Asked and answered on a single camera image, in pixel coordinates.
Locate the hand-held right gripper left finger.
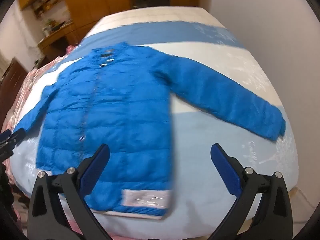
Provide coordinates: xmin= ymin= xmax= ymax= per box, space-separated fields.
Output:
xmin=27 ymin=144 xmax=112 ymax=240

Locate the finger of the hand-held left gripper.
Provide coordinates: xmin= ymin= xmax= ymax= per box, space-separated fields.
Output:
xmin=0 ymin=145 xmax=14 ymax=161
xmin=0 ymin=127 xmax=26 ymax=146

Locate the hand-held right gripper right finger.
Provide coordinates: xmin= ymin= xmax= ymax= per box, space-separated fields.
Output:
xmin=207 ymin=143 xmax=293 ymax=240

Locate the blue puffer jacket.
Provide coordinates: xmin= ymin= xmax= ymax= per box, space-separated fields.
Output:
xmin=15 ymin=41 xmax=287 ymax=217

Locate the pink floral blanket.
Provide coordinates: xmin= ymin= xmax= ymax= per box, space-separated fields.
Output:
xmin=0 ymin=44 xmax=84 ymax=240

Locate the dark wooden cabinet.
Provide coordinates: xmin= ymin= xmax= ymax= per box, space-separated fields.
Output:
xmin=0 ymin=57 xmax=29 ymax=130

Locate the wooden desk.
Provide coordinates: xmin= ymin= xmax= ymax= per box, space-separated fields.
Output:
xmin=37 ymin=22 xmax=81 ymax=61

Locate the blue white striped bedsheet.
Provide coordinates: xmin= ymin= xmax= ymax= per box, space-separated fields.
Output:
xmin=5 ymin=6 xmax=300 ymax=239

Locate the wooden wardrobe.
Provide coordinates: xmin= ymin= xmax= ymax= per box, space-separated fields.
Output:
xmin=59 ymin=0 xmax=200 ymax=46

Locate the white cable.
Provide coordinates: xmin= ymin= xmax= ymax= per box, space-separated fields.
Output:
xmin=295 ymin=187 xmax=313 ymax=208

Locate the wooden wall shelf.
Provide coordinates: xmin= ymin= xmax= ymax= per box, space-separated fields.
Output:
xmin=19 ymin=0 xmax=75 ymax=33

